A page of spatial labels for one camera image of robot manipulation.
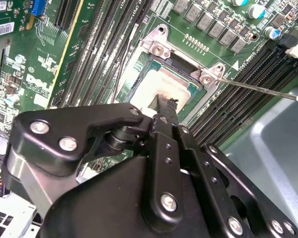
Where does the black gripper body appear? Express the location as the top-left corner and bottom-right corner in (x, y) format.
(42, 154), (226, 238)

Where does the silver CPU green substrate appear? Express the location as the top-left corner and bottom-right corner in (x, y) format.
(115, 59), (203, 119)

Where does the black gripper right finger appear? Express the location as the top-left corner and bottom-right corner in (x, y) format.
(165, 94), (298, 238)

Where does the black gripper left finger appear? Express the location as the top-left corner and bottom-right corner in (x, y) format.
(9, 94), (186, 234)

